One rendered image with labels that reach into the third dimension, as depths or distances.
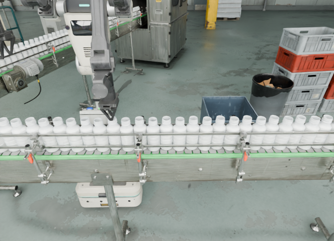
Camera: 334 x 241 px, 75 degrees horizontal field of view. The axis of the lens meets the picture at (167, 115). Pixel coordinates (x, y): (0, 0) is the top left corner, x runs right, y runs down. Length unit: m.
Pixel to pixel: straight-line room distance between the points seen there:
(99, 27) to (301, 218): 2.06
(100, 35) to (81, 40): 0.63
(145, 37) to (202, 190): 3.36
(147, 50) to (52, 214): 3.52
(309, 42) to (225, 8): 7.44
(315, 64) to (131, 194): 2.62
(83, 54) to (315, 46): 2.58
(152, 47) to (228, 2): 6.14
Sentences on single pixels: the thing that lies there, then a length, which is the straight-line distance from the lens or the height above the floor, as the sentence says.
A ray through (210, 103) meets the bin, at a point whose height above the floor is 0.89.
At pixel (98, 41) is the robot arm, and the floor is 1.49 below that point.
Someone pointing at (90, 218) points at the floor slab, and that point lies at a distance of 2.08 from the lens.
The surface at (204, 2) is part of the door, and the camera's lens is 12.98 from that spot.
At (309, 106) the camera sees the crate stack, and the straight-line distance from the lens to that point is 3.60.
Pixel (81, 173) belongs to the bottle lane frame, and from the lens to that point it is 1.16.
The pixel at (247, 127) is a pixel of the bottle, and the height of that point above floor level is 1.13.
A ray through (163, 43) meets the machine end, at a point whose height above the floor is 0.51.
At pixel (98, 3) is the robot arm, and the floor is 1.61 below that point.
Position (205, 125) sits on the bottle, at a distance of 0.96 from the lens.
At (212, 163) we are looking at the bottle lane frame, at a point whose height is 0.94.
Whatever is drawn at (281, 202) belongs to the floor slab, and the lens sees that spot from 2.30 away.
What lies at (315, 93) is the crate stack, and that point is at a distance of 3.52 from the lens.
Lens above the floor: 1.70
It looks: 33 degrees down
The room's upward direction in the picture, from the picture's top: straight up
